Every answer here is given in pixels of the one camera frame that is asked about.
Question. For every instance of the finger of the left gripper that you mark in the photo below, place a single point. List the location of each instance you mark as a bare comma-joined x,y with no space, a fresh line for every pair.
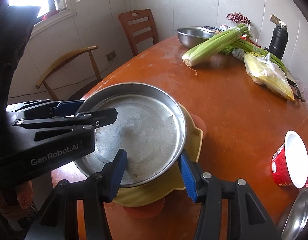
46,128
42,109

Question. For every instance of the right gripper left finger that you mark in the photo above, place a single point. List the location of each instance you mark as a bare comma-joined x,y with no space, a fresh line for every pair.
58,217

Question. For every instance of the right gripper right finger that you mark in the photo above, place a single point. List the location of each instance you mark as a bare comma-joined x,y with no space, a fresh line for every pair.
247,217

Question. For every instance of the large steel bowl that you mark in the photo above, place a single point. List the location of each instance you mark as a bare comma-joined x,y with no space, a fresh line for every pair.
295,217

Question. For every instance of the yellow shell-shaped plate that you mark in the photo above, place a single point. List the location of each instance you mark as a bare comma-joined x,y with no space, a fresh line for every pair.
171,180

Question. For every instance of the steel round pan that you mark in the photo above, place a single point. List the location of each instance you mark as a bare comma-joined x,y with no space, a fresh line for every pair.
150,127

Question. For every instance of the orange pig-face plate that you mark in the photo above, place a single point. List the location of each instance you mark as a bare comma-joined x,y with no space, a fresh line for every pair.
154,208

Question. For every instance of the person's left hand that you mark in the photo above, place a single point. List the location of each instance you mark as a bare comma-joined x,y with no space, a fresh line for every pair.
24,197

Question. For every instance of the light wood armchair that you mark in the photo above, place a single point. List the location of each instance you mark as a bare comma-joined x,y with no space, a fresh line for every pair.
61,66

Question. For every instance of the red noodle cup left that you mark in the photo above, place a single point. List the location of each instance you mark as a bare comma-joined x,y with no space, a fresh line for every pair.
289,164

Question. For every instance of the brown wooden slat chair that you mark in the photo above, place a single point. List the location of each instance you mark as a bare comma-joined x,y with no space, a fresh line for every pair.
138,25

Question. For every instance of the small steel bowl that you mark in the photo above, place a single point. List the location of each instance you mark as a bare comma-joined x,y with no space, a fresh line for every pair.
190,37

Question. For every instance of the celery bunch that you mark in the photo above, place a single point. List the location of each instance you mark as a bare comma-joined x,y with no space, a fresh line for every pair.
214,45

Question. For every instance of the yellow food plastic bag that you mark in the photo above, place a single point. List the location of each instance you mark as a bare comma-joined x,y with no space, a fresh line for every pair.
263,71

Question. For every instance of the long green beans bundle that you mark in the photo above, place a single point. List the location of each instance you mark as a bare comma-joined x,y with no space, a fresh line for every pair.
249,47

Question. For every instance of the black thermos flask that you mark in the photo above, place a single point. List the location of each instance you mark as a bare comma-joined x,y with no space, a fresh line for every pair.
279,40

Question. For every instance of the low wall socket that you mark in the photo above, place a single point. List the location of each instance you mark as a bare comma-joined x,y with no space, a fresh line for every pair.
111,56

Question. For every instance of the wall power outlet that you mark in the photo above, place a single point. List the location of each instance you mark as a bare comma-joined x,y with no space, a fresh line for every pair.
274,19

